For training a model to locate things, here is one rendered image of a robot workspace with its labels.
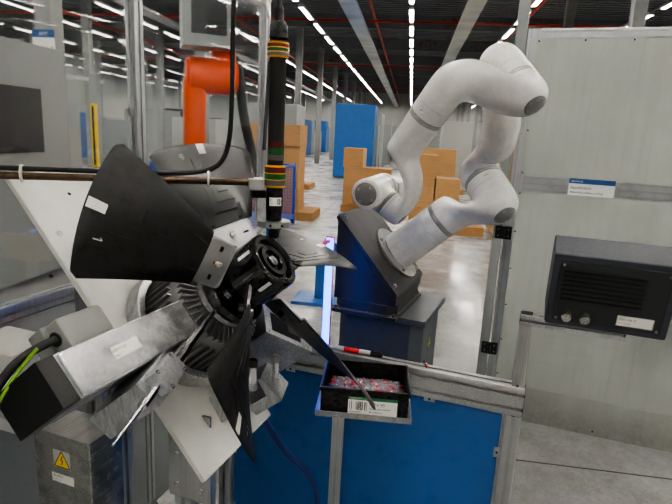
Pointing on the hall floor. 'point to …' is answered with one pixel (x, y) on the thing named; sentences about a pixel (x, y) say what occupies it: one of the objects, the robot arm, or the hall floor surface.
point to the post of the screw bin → (335, 460)
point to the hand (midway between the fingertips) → (400, 181)
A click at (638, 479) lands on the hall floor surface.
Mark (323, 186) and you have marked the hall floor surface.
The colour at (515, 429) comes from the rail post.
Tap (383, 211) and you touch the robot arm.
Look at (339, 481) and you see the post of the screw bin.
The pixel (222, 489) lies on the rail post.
